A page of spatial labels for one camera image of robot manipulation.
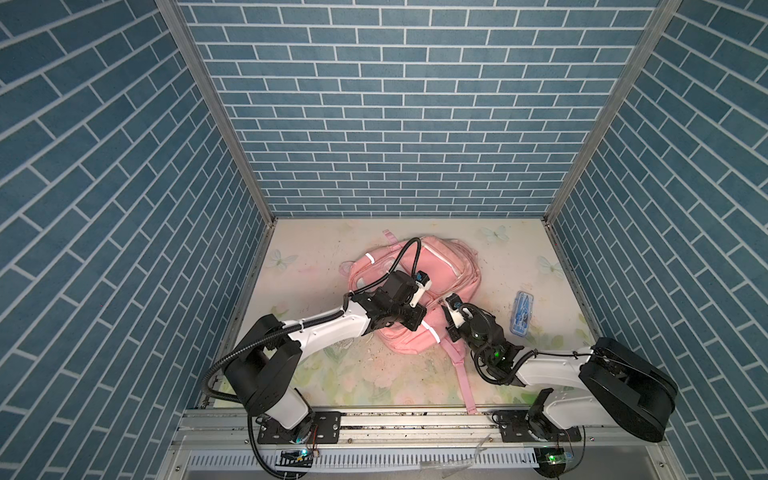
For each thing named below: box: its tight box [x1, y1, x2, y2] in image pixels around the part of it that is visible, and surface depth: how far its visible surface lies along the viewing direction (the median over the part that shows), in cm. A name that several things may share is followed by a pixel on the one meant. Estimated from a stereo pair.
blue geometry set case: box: [510, 291, 534, 337], surface depth 95 cm
